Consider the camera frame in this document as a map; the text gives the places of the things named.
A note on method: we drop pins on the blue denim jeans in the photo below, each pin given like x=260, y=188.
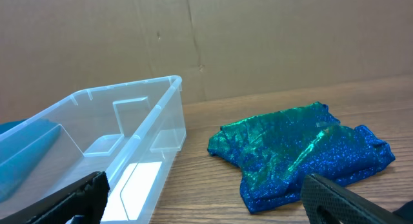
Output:
x=22, y=151

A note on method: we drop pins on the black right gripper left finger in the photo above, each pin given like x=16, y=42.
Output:
x=83, y=201

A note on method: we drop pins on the clear plastic storage bin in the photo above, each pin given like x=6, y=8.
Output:
x=131, y=131

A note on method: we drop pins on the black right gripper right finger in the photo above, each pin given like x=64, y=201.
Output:
x=327, y=202

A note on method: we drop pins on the cardboard back wall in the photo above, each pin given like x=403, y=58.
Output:
x=220, y=48

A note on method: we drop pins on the sparkly blue green garment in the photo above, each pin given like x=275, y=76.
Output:
x=276, y=151

